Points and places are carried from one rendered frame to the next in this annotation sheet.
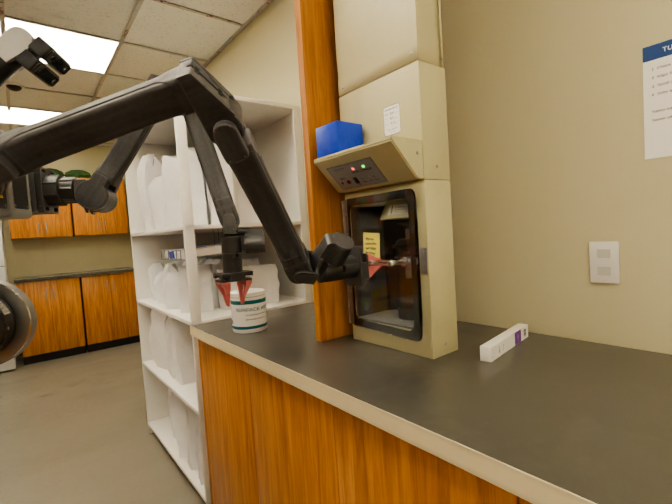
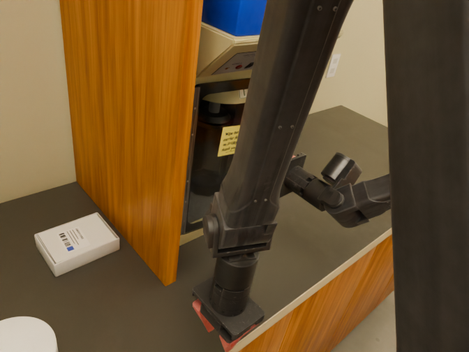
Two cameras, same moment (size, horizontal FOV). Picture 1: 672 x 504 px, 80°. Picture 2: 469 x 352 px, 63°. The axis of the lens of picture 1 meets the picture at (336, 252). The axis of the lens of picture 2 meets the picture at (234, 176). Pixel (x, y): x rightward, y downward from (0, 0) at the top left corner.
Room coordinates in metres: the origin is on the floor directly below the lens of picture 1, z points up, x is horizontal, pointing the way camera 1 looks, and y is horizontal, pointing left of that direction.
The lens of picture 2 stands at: (1.26, 0.68, 1.67)
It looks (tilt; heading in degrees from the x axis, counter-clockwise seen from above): 33 degrees down; 261
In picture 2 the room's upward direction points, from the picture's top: 10 degrees clockwise
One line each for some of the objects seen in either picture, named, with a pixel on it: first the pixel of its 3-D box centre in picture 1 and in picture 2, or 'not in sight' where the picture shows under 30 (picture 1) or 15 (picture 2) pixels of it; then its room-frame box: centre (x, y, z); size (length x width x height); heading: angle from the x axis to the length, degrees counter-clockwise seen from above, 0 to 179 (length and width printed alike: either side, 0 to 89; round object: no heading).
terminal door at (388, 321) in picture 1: (379, 264); (236, 156); (1.14, -0.12, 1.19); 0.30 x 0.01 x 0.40; 34
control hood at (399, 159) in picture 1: (364, 168); (269, 51); (1.11, -0.09, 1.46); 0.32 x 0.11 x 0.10; 38
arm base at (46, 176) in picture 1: (60, 190); not in sight; (1.10, 0.74, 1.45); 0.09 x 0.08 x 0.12; 12
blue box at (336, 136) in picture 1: (339, 141); (241, 1); (1.19, -0.03, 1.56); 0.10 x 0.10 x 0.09; 38
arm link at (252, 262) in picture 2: (233, 245); (234, 260); (1.18, 0.30, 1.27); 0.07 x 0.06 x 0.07; 102
